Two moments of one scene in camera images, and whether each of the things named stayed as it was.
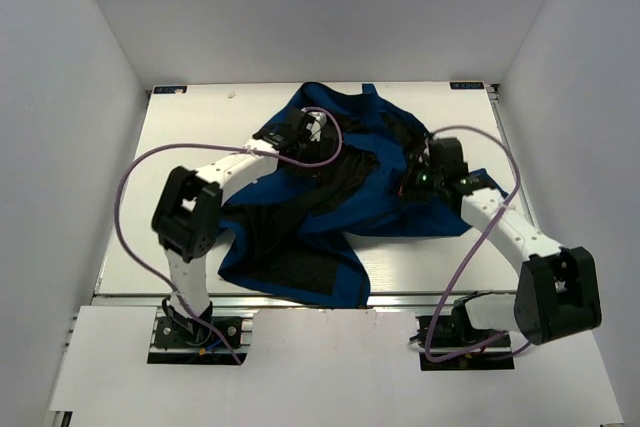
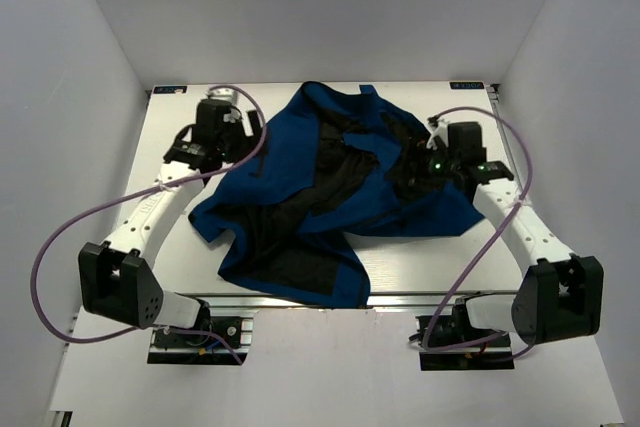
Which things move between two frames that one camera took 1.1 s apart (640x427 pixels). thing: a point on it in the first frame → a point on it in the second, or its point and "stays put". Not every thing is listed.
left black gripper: x=308 y=139 → x=249 y=144
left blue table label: x=169 y=89 stays put
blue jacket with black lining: x=305 y=230 stays put
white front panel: x=323 y=368 stays put
